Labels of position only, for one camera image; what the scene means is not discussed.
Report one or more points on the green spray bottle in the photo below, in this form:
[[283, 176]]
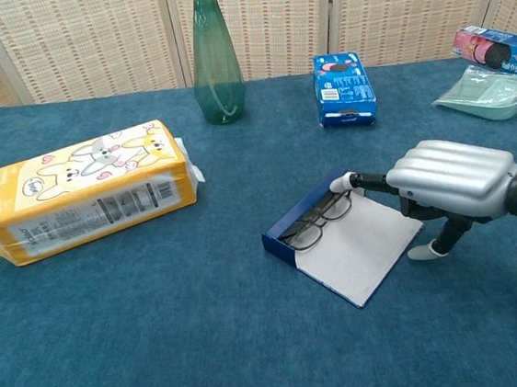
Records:
[[216, 68]]

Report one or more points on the blue pink garbage bag box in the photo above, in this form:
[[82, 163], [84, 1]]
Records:
[[493, 46]]

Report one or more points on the yellow cartoon tissue pack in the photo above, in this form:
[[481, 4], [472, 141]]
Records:
[[78, 194]]

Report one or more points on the blue Oreo cookie box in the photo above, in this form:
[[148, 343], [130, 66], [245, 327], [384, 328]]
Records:
[[344, 87]]

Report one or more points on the blue table cloth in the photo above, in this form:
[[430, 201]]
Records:
[[164, 351]]

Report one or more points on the blue glasses case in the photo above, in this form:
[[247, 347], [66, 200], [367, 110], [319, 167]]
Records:
[[363, 261]]

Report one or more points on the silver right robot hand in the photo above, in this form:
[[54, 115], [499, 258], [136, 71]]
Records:
[[455, 177]]

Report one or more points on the woven bamboo folding screen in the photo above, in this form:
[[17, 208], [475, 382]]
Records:
[[85, 45]]

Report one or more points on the green dustpan in plastic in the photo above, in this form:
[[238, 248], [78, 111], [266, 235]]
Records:
[[488, 95]]

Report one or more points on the black round eyeglasses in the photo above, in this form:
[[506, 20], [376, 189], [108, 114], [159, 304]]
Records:
[[336, 208]]

